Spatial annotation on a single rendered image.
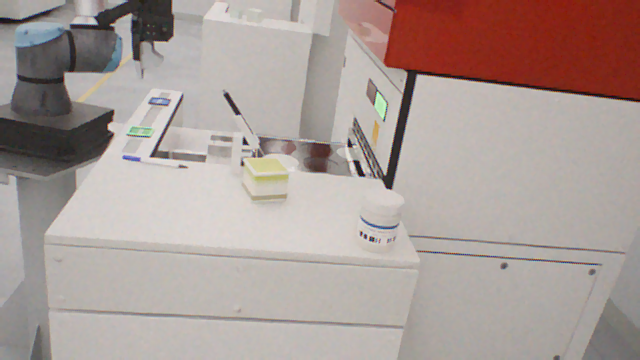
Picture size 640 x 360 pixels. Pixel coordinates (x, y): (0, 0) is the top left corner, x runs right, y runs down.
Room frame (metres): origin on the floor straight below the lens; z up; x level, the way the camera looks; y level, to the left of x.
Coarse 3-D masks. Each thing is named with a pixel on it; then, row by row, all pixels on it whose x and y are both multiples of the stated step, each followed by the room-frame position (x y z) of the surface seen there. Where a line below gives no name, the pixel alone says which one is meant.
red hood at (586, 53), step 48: (384, 0) 1.25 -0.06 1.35; (432, 0) 1.15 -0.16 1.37; (480, 0) 1.17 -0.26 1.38; (528, 0) 1.19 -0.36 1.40; (576, 0) 1.20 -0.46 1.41; (624, 0) 1.22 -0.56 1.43; (384, 48) 1.17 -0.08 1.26; (432, 48) 1.16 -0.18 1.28; (480, 48) 1.17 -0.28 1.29; (528, 48) 1.19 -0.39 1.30; (576, 48) 1.21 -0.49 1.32; (624, 48) 1.23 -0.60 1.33; (624, 96) 1.24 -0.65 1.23
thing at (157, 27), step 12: (144, 0) 1.18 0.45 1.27; (156, 0) 1.19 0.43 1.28; (168, 0) 1.19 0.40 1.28; (132, 12) 1.18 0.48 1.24; (144, 12) 1.19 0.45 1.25; (156, 12) 1.19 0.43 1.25; (168, 12) 1.19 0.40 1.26; (132, 24) 1.17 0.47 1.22; (144, 24) 1.18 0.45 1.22; (156, 24) 1.18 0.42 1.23; (168, 24) 1.18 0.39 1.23; (144, 36) 1.18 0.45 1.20; (156, 36) 1.18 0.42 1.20; (168, 36) 1.18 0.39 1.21
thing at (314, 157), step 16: (272, 144) 1.43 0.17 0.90; (288, 144) 1.45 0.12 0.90; (304, 144) 1.47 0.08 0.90; (320, 144) 1.50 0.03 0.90; (336, 144) 1.51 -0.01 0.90; (304, 160) 1.35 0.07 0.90; (320, 160) 1.37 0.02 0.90; (336, 160) 1.39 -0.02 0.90; (352, 160) 1.41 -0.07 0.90; (352, 176) 1.29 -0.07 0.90
